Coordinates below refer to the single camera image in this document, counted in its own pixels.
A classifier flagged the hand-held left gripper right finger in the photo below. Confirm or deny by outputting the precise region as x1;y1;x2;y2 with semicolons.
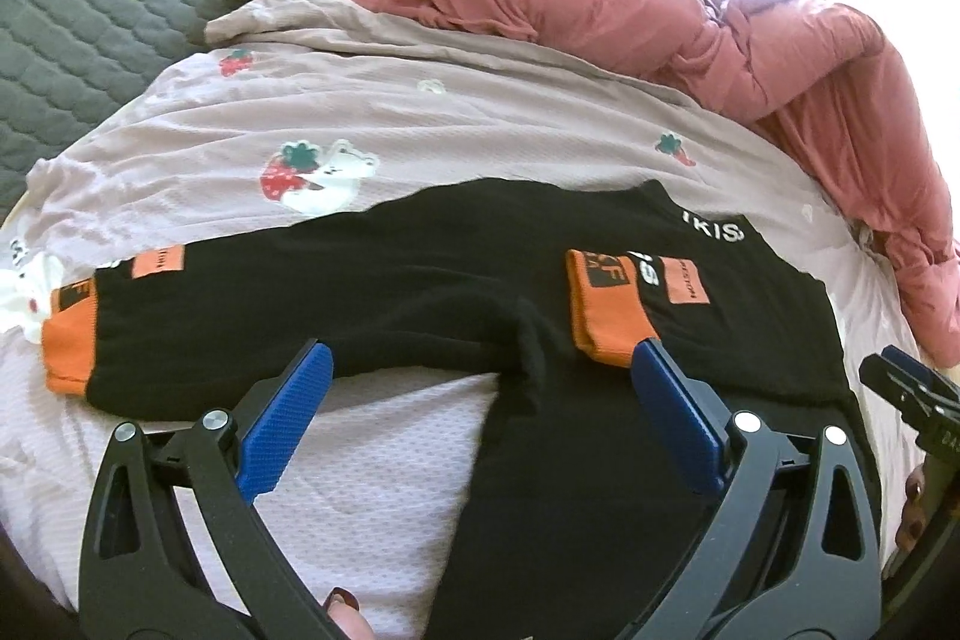
611;338;882;640

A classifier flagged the pink strawberry bear printed blanket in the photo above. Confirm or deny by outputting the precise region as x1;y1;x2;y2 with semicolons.
0;0;938;640

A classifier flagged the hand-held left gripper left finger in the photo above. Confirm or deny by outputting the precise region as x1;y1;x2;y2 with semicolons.
77;340;346;640

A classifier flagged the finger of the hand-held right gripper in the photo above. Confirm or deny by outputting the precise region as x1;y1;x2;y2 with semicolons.
859;346;960;438

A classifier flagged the person's right hand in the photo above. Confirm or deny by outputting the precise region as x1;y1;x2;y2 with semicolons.
896;469;935;566

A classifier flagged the person's left hand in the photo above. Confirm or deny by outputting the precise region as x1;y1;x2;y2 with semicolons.
321;586;376;640

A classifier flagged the black garment with orange cuffs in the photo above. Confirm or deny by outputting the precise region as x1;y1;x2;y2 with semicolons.
43;179;878;640

